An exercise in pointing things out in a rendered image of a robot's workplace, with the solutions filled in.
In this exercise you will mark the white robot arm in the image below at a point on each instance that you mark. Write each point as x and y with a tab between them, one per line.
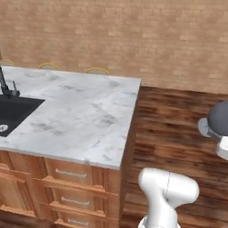
166	190

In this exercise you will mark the yellow rimmed stool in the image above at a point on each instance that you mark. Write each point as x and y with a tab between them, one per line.
97	70
49	65
7	61

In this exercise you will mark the black tap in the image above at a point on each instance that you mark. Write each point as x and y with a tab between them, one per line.
4	84

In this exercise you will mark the wooden drawer front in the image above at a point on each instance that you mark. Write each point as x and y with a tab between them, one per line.
95	201
95	221
74	166

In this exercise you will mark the wooden cupboard door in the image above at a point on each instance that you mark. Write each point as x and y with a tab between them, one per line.
13	190

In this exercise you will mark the black sink basin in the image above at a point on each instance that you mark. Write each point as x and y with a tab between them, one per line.
16	111

